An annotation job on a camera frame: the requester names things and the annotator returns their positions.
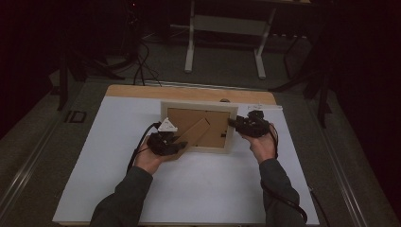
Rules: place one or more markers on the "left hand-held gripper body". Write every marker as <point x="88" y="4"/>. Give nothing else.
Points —
<point x="160" y="143"/>

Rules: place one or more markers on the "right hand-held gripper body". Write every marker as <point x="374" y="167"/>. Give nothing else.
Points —
<point x="255" y="126"/>

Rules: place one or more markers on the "wooden picture frame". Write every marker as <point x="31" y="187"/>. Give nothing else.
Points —
<point x="201" y="126"/>

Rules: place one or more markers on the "person's left hand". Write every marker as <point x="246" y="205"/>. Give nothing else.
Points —
<point x="148" y="160"/>

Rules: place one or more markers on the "person's right hand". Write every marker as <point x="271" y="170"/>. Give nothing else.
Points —
<point x="263" y="148"/>

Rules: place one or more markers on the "white table sheet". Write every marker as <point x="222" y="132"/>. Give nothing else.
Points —
<point x="201" y="189"/>

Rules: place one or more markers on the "black stand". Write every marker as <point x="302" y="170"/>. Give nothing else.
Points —
<point x="64" y="78"/>
<point x="322" y="94"/>

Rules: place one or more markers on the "floor socket plate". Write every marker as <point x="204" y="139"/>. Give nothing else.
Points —
<point x="75" y="116"/>

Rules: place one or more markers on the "white metal desk frame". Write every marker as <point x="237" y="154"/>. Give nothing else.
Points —
<point x="227" y="26"/>

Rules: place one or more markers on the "metal floor rail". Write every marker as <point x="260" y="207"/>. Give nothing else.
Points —
<point x="28" y="167"/>
<point x="342" y="176"/>

